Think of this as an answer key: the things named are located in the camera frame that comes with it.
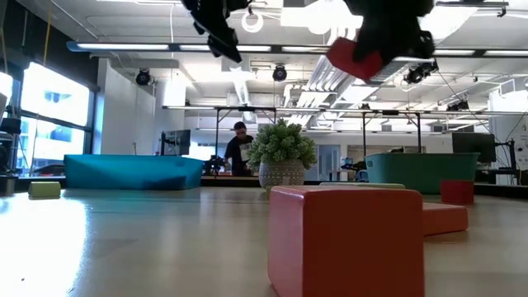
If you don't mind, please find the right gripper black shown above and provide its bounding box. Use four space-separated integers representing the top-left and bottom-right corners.
342 0 436 66

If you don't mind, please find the person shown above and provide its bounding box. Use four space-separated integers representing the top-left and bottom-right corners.
224 120 255 177

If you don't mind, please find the white hanging ring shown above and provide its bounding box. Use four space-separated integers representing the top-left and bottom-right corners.
241 10 265 34

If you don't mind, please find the red rectangular block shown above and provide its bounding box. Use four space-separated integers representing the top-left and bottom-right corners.
325 36 385 82

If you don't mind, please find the teal plastic bin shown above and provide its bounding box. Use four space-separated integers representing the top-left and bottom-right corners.
365 152 480 195

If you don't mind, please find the orange rectangular block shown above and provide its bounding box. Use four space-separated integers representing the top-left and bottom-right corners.
421 201 469 237

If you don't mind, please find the small potted green plant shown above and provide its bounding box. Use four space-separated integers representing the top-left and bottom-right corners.
246 118 318 194

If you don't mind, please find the black background stand frame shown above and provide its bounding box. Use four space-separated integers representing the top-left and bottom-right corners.
214 106 278 158
361 109 422 156

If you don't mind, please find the black aluminium table frame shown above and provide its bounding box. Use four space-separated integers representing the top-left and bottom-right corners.
0 175 528 197

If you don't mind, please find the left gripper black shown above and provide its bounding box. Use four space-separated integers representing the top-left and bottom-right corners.
180 0 253 64

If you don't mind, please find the red small cube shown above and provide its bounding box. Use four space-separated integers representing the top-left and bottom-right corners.
439 179 475 205

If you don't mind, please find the blue rectangular bin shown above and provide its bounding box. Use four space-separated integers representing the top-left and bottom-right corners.
64 154 205 191

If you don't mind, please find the black ceiling lamp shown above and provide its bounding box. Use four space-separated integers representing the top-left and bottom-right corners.
403 60 440 86
271 64 289 83
135 68 152 87

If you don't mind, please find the black computer monitor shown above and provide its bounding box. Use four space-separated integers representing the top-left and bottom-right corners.
451 131 497 164
159 129 192 157

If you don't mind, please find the orange small cube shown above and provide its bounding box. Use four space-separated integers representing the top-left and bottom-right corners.
266 185 426 297

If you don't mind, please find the yellow-green small cube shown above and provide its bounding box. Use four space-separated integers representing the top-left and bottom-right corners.
27 181 62 200

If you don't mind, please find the black beam with light strips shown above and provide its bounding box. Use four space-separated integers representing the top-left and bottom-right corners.
65 40 528 58

